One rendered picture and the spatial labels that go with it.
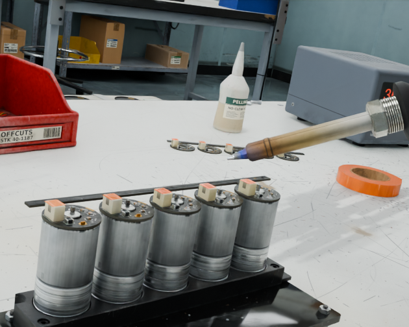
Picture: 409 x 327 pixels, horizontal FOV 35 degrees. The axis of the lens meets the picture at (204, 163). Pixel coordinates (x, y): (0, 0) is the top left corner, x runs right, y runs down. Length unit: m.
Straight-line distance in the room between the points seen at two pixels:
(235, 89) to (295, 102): 0.16
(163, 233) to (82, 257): 0.05
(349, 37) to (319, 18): 0.41
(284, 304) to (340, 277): 0.08
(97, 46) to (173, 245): 4.74
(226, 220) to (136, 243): 0.05
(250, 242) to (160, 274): 0.06
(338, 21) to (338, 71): 5.38
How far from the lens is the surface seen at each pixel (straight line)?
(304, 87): 0.87
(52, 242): 0.28
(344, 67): 0.81
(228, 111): 0.74
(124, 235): 0.29
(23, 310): 0.29
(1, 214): 0.44
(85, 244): 0.28
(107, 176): 0.53
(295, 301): 0.36
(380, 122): 0.27
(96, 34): 5.05
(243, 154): 0.28
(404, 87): 0.27
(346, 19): 6.15
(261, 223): 0.35
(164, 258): 0.31
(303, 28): 6.46
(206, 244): 0.33
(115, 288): 0.30
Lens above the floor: 0.92
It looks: 16 degrees down
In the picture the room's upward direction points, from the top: 10 degrees clockwise
